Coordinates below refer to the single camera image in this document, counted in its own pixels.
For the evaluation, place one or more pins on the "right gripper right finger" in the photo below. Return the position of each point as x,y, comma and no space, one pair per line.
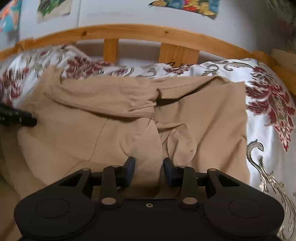
185,179

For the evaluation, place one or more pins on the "white floral bedspread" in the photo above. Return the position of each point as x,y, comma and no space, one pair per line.
269,107

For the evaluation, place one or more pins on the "blue orange wall picture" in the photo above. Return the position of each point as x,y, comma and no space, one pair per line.
10,16

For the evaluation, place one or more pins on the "beige large garment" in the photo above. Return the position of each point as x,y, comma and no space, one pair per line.
199,121

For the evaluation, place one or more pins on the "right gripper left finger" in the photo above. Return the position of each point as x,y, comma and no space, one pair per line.
114,177

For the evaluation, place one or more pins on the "wooden bed frame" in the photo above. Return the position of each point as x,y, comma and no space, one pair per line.
177,46

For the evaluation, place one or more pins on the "green wall picture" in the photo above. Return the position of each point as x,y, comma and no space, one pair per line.
49,9

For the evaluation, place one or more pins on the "colourful wall picture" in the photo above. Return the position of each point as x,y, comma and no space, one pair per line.
203,7

